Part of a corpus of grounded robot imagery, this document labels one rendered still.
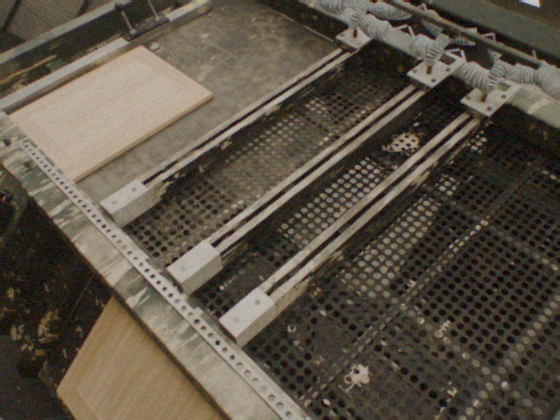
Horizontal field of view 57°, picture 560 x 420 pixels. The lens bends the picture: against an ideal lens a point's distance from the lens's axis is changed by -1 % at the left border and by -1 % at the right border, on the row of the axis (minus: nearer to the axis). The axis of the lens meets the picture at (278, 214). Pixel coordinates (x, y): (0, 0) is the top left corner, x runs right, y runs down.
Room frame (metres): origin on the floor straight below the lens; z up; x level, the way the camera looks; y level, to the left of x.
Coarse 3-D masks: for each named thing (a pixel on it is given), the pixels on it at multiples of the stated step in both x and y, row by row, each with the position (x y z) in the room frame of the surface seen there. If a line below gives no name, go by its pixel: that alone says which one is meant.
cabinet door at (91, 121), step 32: (128, 64) 1.96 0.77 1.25; (160, 64) 1.95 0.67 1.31; (64, 96) 1.81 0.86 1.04; (96, 96) 1.82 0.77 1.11; (128, 96) 1.82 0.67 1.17; (160, 96) 1.82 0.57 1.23; (192, 96) 1.82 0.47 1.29; (32, 128) 1.69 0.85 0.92; (64, 128) 1.70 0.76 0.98; (96, 128) 1.70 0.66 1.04; (128, 128) 1.70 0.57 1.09; (160, 128) 1.72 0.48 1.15; (64, 160) 1.58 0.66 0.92; (96, 160) 1.59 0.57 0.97
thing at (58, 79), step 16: (208, 0) 2.24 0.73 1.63; (176, 16) 2.15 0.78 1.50; (192, 16) 2.21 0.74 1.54; (160, 32) 2.12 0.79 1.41; (112, 48) 1.99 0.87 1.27; (128, 48) 2.03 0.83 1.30; (80, 64) 1.91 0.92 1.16; (96, 64) 1.95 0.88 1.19; (48, 80) 1.84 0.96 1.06; (64, 80) 1.87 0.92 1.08; (16, 96) 1.78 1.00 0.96; (32, 96) 1.80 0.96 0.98
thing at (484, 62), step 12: (396, 24) 2.41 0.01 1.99; (408, 24) 2.39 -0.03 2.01; (420, 24) 2.37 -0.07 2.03; (456, 24) 2.30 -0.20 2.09; (432, 36) 2.32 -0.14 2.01; (444, 48) 2.28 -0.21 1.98; (456, 48) 2.27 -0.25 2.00; (468, 48) 2.25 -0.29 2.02; (480, 48) 2.23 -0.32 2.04; (468, 60) 2.24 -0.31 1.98; (480, 60) 2.22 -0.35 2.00; (348, 72) 2.45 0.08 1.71; (372, 72) 2.39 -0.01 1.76; (360, 84) 2.41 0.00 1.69; (372, 96) 2.37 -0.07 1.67; (384, 144) 2.29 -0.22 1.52
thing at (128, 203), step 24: (360, 24) 1.99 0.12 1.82; (360, 48) 1.94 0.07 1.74; (312, 72) 1.85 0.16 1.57; (336, 72) 1.89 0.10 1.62; (264, 96) 1.74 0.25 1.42; (288, 96) 1.74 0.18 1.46; (240, 120) 1.67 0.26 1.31; (264, 120) 1.70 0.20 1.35; (192, 144) 1.57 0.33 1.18; (216, 144) 1.57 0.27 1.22; (240, 144) 1.66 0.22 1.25; (168, 168) 1.50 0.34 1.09; (192, 168) 1.54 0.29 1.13; (120, 192) 1.42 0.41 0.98; (144, 192) 1.43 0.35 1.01; (168, 192) 1.50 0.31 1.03; (120, 216) 1.39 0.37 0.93
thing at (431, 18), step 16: (320, 0) 1.93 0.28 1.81; (336, 0) 1.89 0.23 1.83; (384, 0) 1.83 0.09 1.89; (400, 0) 1.81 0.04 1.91; (368, 16) 1.83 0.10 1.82; (416, 16) 1.77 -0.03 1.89; (432, 16) 1.74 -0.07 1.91; (368, 32) 1.86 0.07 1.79; (384, 32) 1.79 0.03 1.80; (464, 32) 1.68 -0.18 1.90; (416, 48) 1.73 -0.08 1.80; (496, 48) 1.63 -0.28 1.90; (464, 64) 1.66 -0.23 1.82; (528, 64) 1.58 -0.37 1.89; (464, 80) 1.66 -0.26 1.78; (480, 80) 1.61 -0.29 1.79; (496, 80) 1.61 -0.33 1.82
